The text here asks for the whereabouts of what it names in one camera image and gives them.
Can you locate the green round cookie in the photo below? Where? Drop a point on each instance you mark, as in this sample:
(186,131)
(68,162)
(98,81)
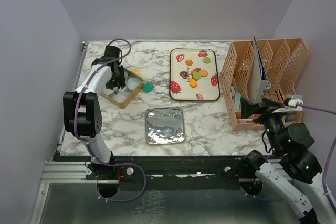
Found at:
(196,75)
(206,60)

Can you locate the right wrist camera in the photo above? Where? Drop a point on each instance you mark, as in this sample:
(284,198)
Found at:
(293,100)

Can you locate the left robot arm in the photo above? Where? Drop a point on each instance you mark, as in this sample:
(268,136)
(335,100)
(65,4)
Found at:
(82,113)

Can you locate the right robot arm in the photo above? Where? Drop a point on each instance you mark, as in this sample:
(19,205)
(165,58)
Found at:
(312,201)

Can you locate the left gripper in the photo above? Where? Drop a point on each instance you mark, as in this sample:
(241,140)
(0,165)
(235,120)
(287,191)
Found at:
(120,82)

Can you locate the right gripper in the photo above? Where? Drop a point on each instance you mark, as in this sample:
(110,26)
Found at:
(270,110)

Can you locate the orange fish cookie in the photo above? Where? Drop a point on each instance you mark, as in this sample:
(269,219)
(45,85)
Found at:
(192,82)

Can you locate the orange round cookie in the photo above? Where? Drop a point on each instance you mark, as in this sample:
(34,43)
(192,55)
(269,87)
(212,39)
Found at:
(203,72)

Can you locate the orange flower cookie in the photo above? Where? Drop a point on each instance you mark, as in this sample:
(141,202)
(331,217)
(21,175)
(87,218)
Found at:
(189,62)

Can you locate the aluminium frame rail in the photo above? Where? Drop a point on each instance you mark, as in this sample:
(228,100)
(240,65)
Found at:
(64,195)

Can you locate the strawberry tray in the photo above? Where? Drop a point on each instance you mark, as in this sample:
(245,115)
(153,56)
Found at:
(207,88)

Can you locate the peach file organizer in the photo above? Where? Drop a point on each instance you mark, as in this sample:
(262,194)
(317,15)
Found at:
(283,60)

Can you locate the gold cookie tin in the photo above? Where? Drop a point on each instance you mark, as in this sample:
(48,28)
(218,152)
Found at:
(130,93)

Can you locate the white folder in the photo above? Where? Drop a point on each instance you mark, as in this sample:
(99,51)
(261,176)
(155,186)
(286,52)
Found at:
(258,84)

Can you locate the tin lid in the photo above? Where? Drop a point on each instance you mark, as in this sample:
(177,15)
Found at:
(164,126)

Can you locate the white paper cup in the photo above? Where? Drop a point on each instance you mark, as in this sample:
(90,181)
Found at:
(107,91)
(120,98)
(133,83)

